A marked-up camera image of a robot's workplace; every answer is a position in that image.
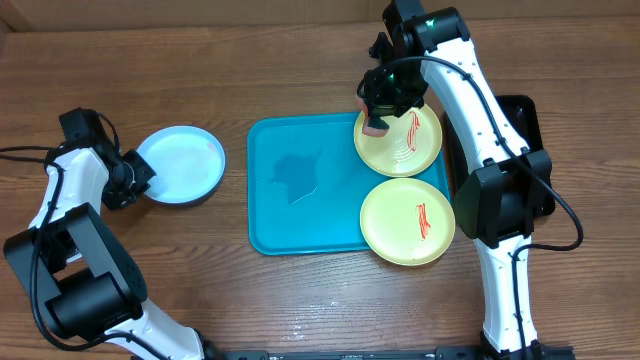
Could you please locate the yellow-green plate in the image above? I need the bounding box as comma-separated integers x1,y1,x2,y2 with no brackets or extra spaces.
360,178,456,266
354,105,442,177

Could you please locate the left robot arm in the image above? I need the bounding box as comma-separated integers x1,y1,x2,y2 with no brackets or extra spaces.
3,108,225,360

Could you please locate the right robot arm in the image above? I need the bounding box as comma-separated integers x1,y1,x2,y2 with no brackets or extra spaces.
357,1,554,359

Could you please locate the light blue plate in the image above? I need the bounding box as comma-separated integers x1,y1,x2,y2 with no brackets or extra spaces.
137,125,226,206

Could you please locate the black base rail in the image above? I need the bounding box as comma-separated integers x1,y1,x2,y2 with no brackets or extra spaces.
215,344,576,360

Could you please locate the teal plastic tray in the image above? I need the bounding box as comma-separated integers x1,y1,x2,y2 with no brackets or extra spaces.
246,111,452,257

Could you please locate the black plastic tray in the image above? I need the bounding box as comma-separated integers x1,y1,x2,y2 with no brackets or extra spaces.
441,95,544,193

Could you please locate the red and green sponge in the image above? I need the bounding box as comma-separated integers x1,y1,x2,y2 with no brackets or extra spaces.
356,97,389,137

